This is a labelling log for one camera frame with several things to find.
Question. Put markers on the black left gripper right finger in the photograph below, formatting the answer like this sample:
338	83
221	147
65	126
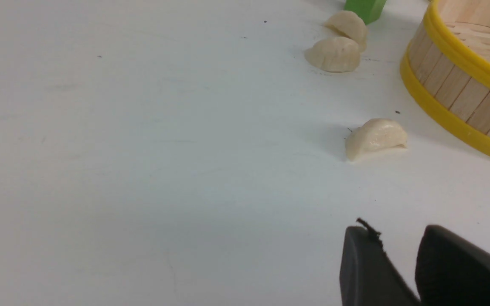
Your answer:
451	271

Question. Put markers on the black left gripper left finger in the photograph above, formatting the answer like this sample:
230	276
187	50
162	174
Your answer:
367	276

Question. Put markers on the white dumpling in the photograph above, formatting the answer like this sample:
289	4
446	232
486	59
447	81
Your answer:
375	135
334	54
350	25

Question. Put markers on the bamboo steamer tray yellow rim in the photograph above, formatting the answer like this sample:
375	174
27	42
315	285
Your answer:
446	68

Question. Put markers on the green foam cube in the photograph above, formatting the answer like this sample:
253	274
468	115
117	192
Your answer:
368	10

